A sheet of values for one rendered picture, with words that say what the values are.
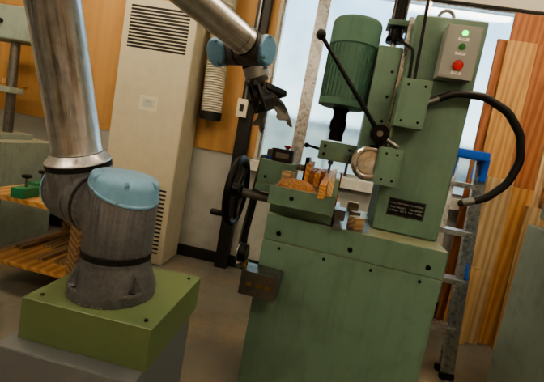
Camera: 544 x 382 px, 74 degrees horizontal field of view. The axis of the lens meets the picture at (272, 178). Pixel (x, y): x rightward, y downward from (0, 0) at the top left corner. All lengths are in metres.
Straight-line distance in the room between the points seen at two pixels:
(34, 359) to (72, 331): 0.08
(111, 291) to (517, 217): 2.35
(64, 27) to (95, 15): 2.38
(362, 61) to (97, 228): 0.97
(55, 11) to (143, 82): 1.79
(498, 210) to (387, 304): 1.48
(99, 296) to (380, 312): 0.83
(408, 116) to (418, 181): 0.23
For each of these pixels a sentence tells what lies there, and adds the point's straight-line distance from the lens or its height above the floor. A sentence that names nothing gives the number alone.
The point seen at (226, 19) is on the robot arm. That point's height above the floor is 1.33.
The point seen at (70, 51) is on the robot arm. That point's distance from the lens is 0.92.
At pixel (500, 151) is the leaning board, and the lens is 2.72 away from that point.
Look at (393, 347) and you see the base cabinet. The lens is 1.32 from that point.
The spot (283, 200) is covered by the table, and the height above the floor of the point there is 0.86.
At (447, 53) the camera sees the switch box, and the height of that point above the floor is 1.39.
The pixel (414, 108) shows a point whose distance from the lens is 1.20.
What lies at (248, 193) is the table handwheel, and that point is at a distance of 1.41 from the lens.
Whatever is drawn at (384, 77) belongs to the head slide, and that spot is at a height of 1.32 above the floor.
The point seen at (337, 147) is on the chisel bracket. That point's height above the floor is 1.05.
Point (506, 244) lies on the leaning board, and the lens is 2.68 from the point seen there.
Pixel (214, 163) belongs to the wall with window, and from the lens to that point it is 2.77.
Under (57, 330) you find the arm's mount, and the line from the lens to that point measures 0.90.
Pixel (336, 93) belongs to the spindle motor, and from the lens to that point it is 1.30.
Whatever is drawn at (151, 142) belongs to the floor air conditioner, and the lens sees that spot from 2.62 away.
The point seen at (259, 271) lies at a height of 0.62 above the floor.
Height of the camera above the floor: 1.05
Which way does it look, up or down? 7 degrees down
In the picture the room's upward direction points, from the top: 10 degrees clockwise
